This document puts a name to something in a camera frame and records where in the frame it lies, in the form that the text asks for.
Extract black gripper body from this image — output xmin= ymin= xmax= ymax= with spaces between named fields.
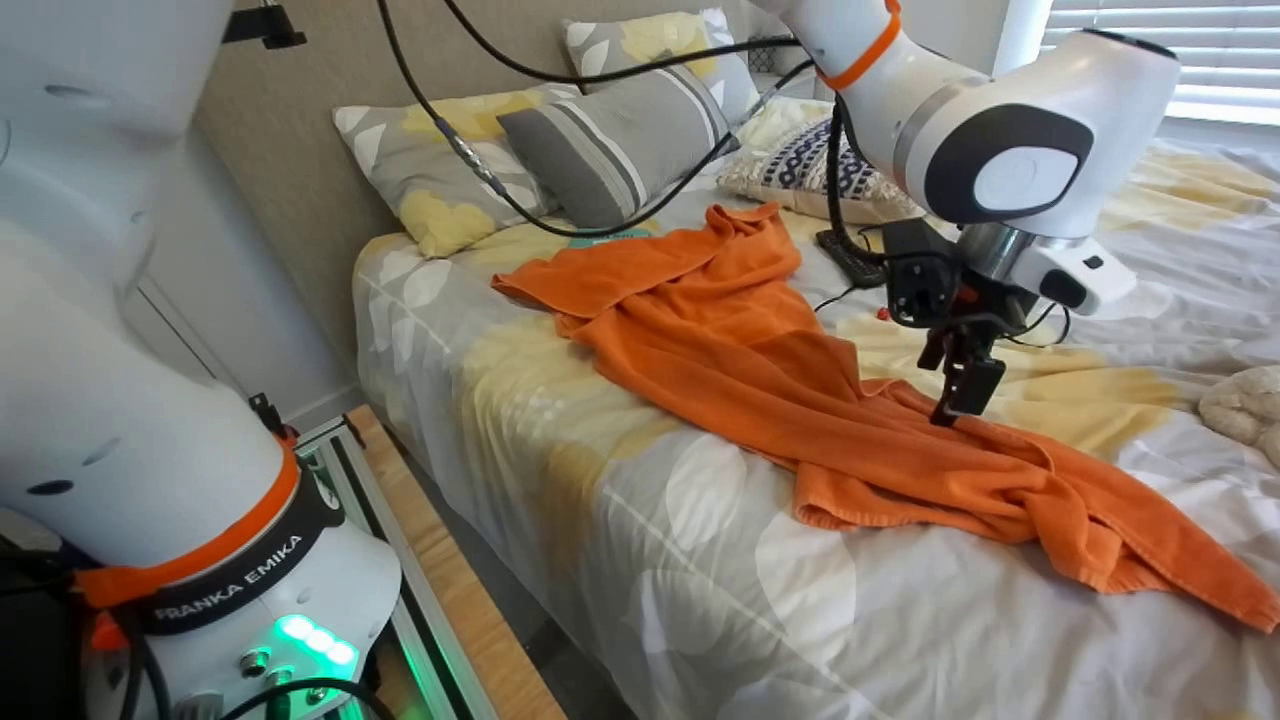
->
xmin=883 ymin=220 xmax=1032 ymax=344

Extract orange towel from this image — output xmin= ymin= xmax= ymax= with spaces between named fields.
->
xmin=491 ymin=205 xmax=1280 ymax=632

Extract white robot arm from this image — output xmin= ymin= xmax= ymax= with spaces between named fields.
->
xmin=0 ymin=0 xmax=1178 ymax=711

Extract white blue patterned pillow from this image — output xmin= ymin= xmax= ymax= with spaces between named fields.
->
xmin=715 ymin=95 xmax=921 ymax=223

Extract yellow grey back pillow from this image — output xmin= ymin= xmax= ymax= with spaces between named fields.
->
xmin=563 ymin=7 xmax=732 ymax=85

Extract grey striped pillow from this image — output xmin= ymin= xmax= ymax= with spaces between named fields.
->
xmin=502 ymin=66 xmax=730 ymax=228

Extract white and yellow bed duvet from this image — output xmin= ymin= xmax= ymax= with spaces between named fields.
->
xmin=351 ymin=145 xmax=1280 ymax=720

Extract window blinds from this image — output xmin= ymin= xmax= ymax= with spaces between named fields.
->
xmin=1039 ymin=0 xmax=1280 ymax=126

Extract grey yellow patterned pillow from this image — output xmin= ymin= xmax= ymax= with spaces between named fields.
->
xmin=332 ymin=85 xmax=560 ymax=256

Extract wooden table edge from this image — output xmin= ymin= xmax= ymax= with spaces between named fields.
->
xmin=348 ymin=408 xmax=563 ymax=720

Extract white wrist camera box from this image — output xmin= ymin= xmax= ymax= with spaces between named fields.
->
xmin=961 ymin=223 xmax=1138 ymax=315

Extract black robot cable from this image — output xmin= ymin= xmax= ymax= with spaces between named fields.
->
xmin=378 ymin=0 xmax=841 ymax=244

